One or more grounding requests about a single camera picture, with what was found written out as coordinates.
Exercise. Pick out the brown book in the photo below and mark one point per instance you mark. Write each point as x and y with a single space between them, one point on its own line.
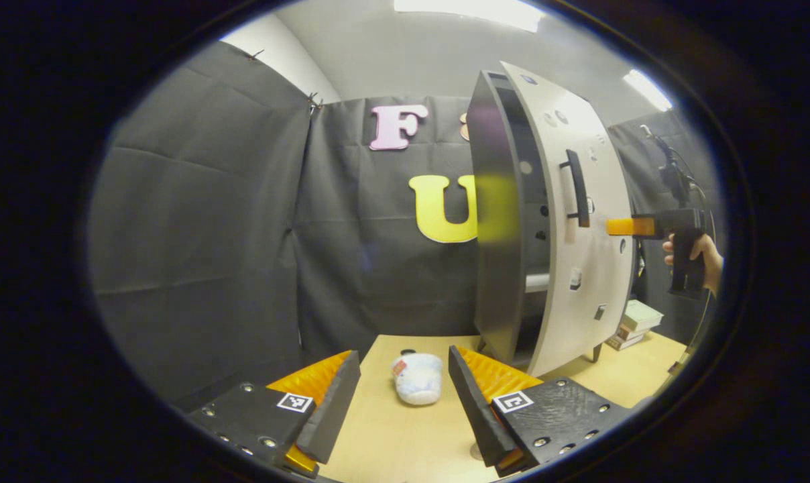
629 333

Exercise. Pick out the light grey cabinet door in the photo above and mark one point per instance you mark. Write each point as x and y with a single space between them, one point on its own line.
613 282

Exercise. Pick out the grey book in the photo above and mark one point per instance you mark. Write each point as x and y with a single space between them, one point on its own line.
619 343

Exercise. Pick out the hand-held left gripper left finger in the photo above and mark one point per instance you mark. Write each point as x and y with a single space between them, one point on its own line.
334 416

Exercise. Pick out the dark grey cabinet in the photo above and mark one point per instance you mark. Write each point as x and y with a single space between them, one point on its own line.
492 302

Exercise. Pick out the round grey coaster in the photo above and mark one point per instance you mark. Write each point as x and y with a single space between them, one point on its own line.
475 451

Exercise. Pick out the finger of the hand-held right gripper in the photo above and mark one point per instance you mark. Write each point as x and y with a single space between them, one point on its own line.
629 226

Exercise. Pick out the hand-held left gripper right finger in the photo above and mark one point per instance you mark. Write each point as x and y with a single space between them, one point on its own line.
475 409

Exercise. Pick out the black backdrop cloth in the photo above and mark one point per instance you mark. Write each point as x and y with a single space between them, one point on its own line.
210 235

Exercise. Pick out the pale green book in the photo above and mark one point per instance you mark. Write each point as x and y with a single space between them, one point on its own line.
643 314

